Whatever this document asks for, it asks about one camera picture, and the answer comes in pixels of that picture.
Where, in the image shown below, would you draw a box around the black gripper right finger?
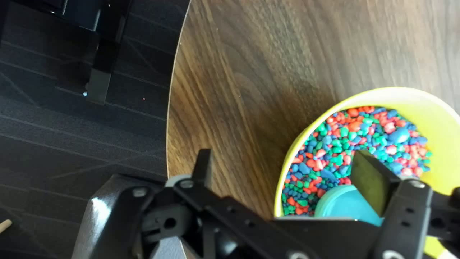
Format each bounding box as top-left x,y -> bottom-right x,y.
351,152 -> 401,216

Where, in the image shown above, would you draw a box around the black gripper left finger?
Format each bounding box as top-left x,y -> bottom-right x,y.
191,149 -> 211,186

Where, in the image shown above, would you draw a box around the yellow plastic bowl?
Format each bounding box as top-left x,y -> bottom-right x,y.
275,87 -> 460,259

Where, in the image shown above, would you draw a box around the teal plastic scoop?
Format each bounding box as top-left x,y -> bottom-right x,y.
315,185 -> 382,226

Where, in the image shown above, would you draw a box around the colourful gravel beads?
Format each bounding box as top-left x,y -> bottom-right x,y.
277,107 -> 433,216

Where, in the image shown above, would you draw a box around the round dark wooden table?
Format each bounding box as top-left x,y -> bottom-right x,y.
167,0 -> 460,218

